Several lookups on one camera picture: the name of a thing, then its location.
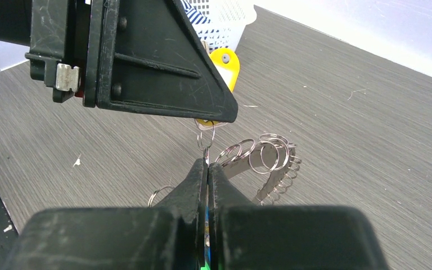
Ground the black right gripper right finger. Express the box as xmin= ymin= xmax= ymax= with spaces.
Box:
xmin=208 ymin=163 xmax=388 ymax=269

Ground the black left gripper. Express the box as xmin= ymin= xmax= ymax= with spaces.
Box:
xmin=0 ymin=1 xmax=239 ymax=123

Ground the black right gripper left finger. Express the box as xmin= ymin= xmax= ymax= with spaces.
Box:
xmin=3 ymin=159 xmax=208 ymax=269

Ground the yellow key tag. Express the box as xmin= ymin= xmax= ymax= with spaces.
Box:
xmin=195 ymin=48 xmax=240 ymax=131

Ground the large metal keyring with rings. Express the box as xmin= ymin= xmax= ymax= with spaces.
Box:
xmin=147 ymin=124 xmax=303 ymax=209

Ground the blue white striped cloth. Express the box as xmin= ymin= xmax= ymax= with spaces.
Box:
xmin=181 ymin=0 xmax=210 ymax=25

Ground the white perforated plastic basket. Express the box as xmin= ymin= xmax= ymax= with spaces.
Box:
xmin=189 ymin=0 xmax=257 ymax=51

